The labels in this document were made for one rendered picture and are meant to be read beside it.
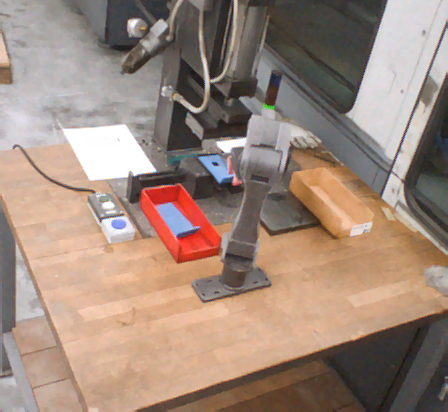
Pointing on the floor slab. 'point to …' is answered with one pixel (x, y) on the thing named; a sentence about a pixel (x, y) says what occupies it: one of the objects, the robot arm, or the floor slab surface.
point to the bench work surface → (244, 389)
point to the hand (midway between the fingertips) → (233, 178)
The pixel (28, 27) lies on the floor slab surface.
